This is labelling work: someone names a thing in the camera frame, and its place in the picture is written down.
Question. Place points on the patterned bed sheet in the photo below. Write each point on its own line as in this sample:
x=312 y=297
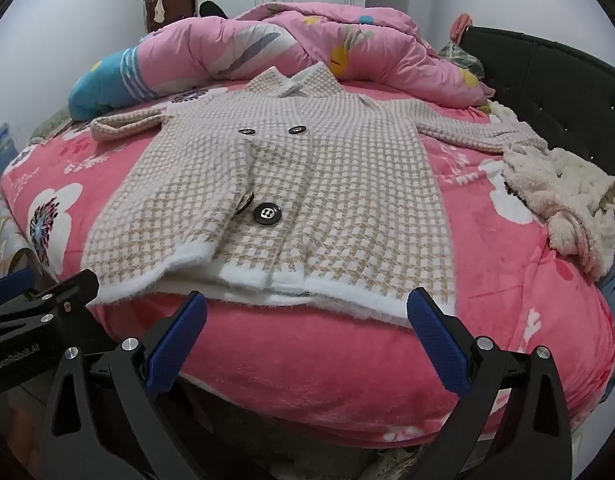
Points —
x=7 y=240

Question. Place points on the pink cloth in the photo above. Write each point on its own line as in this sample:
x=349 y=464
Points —
x=460 y=27

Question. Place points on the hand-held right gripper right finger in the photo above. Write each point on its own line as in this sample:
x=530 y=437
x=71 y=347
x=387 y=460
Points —
x=435 y=340

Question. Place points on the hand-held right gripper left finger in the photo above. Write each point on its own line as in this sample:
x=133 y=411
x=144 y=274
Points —
x=180 y=340

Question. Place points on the pink printed quilt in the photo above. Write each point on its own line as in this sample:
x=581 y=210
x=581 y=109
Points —
x=212 y=45

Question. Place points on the pink floral blanket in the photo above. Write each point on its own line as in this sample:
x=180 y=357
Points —
x=287 y=360

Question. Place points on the black tufted headboard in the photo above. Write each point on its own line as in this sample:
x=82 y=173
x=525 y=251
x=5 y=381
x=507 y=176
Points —
x=562 y=90

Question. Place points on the white shoe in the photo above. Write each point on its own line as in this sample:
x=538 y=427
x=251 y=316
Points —
x=387 y=465

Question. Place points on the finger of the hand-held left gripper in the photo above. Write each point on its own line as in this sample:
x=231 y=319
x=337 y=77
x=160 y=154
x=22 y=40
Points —
x=77 y=287
x=12 y=280

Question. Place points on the plaid cloth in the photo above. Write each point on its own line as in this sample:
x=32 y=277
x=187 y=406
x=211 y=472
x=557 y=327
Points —
x=460 y=57

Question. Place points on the cream fluffy garment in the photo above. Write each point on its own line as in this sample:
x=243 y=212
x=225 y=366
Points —
x=572 y=185

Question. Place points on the black object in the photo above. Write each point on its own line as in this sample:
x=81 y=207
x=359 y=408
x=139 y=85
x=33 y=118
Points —
x=210 y=8

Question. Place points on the beige knit turtleneck sweater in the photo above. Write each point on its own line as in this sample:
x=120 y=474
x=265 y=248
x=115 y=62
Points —
x=337 y=185

